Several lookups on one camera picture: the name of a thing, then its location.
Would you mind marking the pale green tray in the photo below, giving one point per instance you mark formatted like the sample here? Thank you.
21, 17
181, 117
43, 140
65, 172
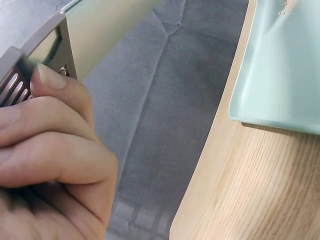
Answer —
280, 75

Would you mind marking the person's left hand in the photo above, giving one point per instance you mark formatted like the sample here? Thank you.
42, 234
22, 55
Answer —
65, 150

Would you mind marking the pile of beige crumbs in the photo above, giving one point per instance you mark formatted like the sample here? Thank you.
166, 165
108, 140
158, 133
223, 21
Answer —
285, 8

